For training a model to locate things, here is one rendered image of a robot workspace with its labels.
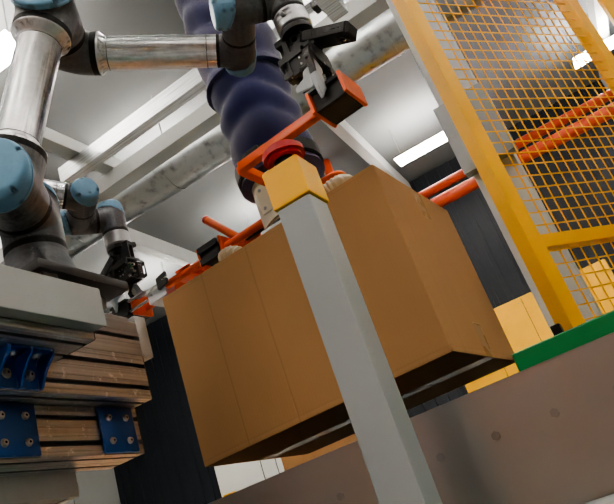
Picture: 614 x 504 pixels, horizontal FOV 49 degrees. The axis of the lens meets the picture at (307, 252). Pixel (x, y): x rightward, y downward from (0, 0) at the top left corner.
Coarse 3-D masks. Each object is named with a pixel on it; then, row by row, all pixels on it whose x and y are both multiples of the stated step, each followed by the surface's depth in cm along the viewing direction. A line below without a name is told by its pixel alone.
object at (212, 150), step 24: (456, 0) 668; (384, 24) 686; (336, 48) 705; (360, 48) 697; (384, 48) 696; (408, 48) 708; (360, 72) 715; (192, 144) 768; (216, 144) 761; (168, 168) 782; (192, 168) 779; (144, 192) 798; (168, 192) 803; (72, 240) 839; (96, 240) 850
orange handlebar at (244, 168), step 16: (288, 128) 135; (304, 128) 134; (256, 160) 139; (256, 176) 144; (256, 224) 166; (240, 240) 169; (176, 272) 178; (192, 272) 176; (176, 288) 183; (144, 304) 184
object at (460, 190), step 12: (576, 108) 927; (588, 108) 921; (612, 108) 873; (552, 120) 939; (564, 120) 932; (600, 120) 880; (540, 132) 943; (564, 132) 894; (516, 144) 954; (540, 144) 905; (552, 144) 900; (528, 156) 911; (444, 180) 992; (456, 180) 987; (468, 180) 942; (420, 192) 1006; (432, 192) 999; (444, 192) 956; (456, 192) 945; (468, 192) 945; (444, 204) 956
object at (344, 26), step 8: (336, 24) 131; (344, 24) 130; (304, 32) 136; (312, 32) 135; (320, 32) 133; (328, 32) 132; (336, 32) 131; (344, 32) 130; (352, 32) 131; (304, 40) 136; (320, 40) 135; (328, 40) 134; (336, 40) 134; (344, 40) 132; (352, 40) 133
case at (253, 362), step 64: (384, 192) 128; (256, 256) 142; (384, 256) 126; (448, 256) 143; (192, 320) 149; (256, 320) 139; (384, 320) 123; (448, 320) 121; (192, 384) 146; (256, 384) 136; (320, 384) 128; (448, 384) 145; (256, 448) 139; (320, 448) 170
